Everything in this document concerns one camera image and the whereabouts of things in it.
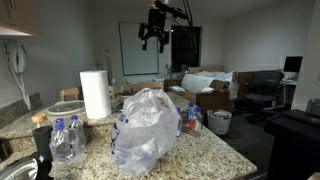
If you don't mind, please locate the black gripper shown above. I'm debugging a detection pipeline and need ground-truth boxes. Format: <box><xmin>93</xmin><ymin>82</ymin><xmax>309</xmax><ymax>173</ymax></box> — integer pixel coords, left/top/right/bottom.
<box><xmin>138</xmin><ymin>9</ymin><xmax>170</xmax><ymax>53</ymax></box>

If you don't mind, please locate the white plastic shopping bag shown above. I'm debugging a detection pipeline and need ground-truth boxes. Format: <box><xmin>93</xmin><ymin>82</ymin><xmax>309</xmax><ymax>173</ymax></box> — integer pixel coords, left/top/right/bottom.
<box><xmin>110</xmin><ymin>88</ymin><xmax>179</xmax><ymax>176</ymax></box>

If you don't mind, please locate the water bottle blue label front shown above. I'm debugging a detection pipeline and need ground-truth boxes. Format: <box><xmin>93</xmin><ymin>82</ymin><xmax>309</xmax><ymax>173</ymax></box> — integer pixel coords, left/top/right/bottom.
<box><xmin>185</xmin><ymin>102</ymin><xmax>195</xmax><ymax>134</ymax></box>

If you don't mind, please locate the water bottle blue label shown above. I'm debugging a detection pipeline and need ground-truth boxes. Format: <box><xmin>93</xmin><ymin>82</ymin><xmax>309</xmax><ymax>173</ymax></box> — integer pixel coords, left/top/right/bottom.
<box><xmin>185</xmin><ymin>102</ymin><xmax>195</xmax><ymax>134</ymax></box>
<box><xmin>194</xmin><ymin>107</ymin><xmax>203</xmax><ymax>137</ymax></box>

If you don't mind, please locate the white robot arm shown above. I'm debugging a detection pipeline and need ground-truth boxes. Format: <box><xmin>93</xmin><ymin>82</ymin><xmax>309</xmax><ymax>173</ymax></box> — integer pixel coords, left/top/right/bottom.
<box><xmin>138</xmin><ymin>0</ymin><xmax>193</xmax><ymax>53</ymax></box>

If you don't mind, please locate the pack of water bottles left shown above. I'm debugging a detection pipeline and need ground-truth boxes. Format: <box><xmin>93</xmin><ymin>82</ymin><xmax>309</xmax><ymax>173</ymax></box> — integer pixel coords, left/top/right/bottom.
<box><xmin>49</xmin><ymin>115</ymin><xmax>86</xmax><ymax>167</ymax></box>

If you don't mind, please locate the white paper towel roll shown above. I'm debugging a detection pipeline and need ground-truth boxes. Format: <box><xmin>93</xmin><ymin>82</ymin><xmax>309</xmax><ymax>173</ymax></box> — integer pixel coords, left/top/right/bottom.
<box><xmin>80</xmin><ymin>70</ymin><xmax>112</xmax><ymax>119</ymax></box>

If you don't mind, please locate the cardboard box with cloth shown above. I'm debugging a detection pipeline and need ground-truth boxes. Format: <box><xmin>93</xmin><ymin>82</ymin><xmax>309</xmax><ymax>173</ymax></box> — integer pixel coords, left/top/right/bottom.
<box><xmin>164</xmin><ymin>71</ymin><xmax>239</xmax><ymax>111</ymax></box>

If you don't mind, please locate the wooden chair back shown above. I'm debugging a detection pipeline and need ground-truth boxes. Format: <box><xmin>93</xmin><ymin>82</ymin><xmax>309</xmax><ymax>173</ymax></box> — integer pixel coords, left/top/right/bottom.
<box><xmin>60</xmin><ymin>88</ymin><xmax>79</xmax><ymax>101</ymax></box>

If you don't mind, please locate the white waste basket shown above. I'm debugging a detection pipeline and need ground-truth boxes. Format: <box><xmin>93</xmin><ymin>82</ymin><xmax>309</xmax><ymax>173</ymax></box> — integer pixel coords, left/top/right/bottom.
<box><xmin>207</xmin><ymin>109</ymin><xmax>232</xmax><ymax>135</ymax></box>

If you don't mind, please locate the round glass lid bowl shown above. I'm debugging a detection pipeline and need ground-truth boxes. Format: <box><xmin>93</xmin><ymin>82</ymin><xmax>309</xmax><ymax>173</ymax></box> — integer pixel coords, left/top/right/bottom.
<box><xmin>47</xmin><ymin>100</ymin><xmax>85</xmax><ymax>116</ymax></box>

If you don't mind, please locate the black office chair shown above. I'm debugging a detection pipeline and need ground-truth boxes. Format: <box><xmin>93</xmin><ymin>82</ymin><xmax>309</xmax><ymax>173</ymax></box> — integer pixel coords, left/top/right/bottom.
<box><xmin>246</xmin><ymin>70</ymin><xmax>283</xmax><ymax>112</ymax></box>

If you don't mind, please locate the wooden upper cabinet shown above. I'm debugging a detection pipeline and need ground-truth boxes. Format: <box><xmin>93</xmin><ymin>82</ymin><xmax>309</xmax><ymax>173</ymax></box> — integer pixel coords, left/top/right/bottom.
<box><xmin>0</xmin><ymin>0</ymin><xmax>42</xmax><ymax>37</ymax></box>

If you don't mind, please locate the computer monitor on desk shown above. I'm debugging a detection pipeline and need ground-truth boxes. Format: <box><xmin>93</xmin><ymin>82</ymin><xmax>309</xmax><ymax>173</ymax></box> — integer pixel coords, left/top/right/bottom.
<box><xmin>283</xmin><ymin>56</ymin><xmax>303</xmax><ymax>79</ymax></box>

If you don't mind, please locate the jar with wooden lid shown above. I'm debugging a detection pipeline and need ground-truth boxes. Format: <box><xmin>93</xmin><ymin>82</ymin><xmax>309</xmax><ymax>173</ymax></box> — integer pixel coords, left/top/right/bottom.
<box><xmin>31</xmin><ymin>113</ymin><xmax>53</xmax><ymax>161</ymax></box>

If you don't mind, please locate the black cabinet right foreground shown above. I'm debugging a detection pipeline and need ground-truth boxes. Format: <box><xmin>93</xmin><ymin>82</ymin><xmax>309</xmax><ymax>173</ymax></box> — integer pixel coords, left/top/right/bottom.
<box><xmin>264</xmin><ymin>110</ymin><xmax>320</xmax><ymax>180</ymax></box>

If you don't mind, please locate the white wall phone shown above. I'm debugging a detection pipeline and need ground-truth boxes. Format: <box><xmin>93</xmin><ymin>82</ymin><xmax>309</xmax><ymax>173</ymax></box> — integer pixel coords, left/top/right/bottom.
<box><xmin>4</xmin><ymin>40</ymin><xmax>31</xmax><ymax>110</ymax></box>

